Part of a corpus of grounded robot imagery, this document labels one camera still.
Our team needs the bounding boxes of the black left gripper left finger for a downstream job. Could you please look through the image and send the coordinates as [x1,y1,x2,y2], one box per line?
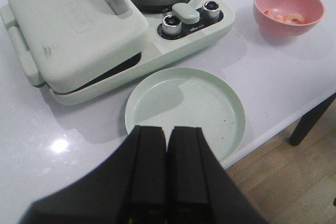
[22,126,166,223]

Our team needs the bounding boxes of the mint green pan handle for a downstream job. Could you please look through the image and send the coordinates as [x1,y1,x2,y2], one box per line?
[172,3,200,25]

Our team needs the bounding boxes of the left silver control knob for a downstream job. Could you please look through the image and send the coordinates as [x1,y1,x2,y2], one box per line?
[162,15,182,37]

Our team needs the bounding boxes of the pink plastic bowl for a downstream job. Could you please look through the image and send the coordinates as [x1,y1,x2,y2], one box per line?
[253,0,325,37]

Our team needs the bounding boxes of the right silver control knob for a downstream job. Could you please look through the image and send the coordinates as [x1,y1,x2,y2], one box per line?
[202,1,221,19]

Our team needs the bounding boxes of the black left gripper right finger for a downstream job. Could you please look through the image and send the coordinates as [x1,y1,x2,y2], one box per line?
[167,127,266,223]

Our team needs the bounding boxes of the black table leg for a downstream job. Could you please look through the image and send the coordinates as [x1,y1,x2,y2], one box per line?
[289,93,335,146]

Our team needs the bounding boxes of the silver control knob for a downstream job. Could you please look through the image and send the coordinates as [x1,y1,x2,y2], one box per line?
[162,15,182,37]
[202,1,221,19]

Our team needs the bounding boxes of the mint green breakfast maker base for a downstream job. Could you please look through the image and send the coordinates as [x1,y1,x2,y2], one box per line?
[51,0,235,105]

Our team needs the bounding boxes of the breakfast maker hinged lid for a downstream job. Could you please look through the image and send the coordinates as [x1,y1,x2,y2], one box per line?
[1,0,150,94]

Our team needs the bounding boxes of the mint green round plate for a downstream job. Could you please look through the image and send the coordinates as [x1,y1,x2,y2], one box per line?
[124,67,246,162]

